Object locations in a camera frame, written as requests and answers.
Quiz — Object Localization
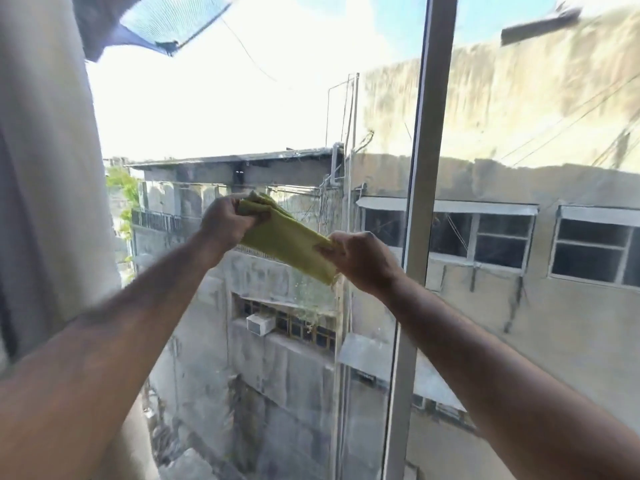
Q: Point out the person's left hand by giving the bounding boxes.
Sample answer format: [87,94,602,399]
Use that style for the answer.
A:
[199,193,264,252]

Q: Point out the person's right hand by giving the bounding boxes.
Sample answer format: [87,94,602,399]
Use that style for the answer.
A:
[316,231,404,296]

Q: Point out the yellow-green cleaning cloth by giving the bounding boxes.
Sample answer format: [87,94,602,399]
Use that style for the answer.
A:
[236,191,342,286]

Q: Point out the person's right forearm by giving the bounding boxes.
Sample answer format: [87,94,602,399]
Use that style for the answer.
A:
[372,270,640,480]

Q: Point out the person's left forearm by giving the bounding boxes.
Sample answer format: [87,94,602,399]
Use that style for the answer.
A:
[0,230,223,480]

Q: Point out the barred building window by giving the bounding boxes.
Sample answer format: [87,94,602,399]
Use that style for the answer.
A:
[231,293,339,355]

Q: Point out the white drain pipe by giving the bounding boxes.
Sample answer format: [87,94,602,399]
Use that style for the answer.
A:
[329,142,346,186]

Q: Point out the grey concrete building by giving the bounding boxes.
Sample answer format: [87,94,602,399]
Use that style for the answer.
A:
[127,147,401,480]

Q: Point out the white air conditioner unit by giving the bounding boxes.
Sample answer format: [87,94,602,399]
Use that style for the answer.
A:
[245,313,277,338]

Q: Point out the green tree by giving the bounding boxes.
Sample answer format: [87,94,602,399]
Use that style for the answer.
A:
[104,166,142,268]

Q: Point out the grey metal window awning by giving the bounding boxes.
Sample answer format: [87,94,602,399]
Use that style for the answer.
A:
[336,333,468,413]

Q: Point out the white framed building window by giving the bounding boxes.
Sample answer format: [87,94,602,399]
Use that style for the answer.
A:
[547,205,640,289]
[356,197,540,276]

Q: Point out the blue mesh awning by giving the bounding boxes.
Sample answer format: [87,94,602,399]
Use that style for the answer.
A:
[70,0,243,63]

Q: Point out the grey aluminium window frame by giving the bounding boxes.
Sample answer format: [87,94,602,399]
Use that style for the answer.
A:
[381,0,459,480]

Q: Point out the overhead wire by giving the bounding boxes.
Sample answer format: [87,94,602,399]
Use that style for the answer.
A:
[220,17,278,83]

